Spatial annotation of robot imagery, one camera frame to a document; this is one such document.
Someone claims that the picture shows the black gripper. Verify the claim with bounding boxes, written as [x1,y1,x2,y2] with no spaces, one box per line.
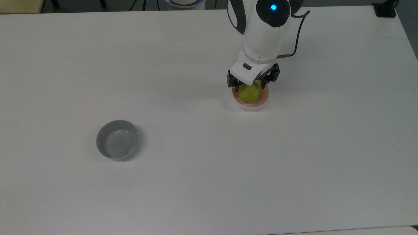
[227,63,281,90]

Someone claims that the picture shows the green pear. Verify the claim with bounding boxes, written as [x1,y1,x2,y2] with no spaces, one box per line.
[238,80,262,103]

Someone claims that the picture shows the pink bowl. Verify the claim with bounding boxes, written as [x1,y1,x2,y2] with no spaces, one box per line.
[232,80,270,112]

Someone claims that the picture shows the grey bowl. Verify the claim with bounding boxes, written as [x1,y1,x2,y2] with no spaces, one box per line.
[96,120,140,161]

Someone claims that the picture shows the beige table corner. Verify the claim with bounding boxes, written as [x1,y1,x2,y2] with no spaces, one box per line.
[0,0,45,14]

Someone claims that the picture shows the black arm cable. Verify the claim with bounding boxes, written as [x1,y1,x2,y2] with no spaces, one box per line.
[278,10,311,59]

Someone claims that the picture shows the black clamped camera pole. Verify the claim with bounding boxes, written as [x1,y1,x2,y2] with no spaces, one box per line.
[372,0,399,18]

